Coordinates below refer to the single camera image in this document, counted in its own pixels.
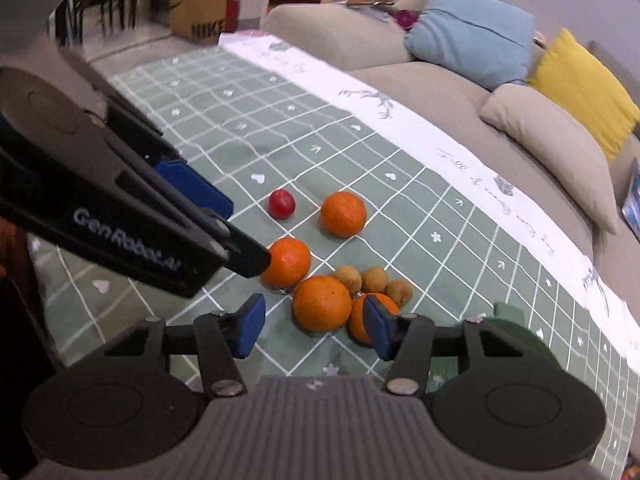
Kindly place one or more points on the pink round object on sofa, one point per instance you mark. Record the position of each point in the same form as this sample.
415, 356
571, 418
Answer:
405, 19

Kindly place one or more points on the yellow cushion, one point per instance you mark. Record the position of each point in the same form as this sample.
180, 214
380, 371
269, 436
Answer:
574, 79

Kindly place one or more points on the small orange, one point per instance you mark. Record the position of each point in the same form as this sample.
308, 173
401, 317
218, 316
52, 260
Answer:
289, 264

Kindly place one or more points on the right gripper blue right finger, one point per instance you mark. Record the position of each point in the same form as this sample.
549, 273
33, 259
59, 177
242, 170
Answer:
417, 337

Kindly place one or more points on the large orange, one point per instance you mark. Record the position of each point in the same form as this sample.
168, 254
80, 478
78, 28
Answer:
321, 304

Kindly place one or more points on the green colander bowl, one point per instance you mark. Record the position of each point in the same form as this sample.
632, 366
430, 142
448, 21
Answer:
520, 339

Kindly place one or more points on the light blue cushion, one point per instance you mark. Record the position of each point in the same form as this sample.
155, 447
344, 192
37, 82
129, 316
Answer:
488, 42

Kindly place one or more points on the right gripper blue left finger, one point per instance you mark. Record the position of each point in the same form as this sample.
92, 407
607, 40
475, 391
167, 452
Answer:
212, 335

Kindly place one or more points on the brown longan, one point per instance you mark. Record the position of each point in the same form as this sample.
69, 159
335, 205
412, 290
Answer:
400, 291
350, 277
374, 280

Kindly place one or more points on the brown Nike paper bag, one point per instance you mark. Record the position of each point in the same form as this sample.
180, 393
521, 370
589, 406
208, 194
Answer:
199, 21

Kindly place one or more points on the green checked tablecloth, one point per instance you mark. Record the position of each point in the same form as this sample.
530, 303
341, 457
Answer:
460, 222

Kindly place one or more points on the laptop on sofa arm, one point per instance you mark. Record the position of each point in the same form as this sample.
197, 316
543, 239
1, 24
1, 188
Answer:
369, 3

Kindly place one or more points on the blue printed cushion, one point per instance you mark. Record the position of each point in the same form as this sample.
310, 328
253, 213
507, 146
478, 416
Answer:
631, 204

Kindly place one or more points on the red cherry tomato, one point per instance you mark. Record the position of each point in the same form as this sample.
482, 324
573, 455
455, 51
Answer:
281, 204

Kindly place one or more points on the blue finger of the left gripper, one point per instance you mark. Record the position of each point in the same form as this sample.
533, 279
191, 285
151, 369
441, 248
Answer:
195, 187

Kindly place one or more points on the beige cushion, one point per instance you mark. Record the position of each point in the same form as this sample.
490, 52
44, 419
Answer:
561, 144

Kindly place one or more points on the beige sofa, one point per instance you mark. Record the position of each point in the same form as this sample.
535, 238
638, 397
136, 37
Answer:
373, 53

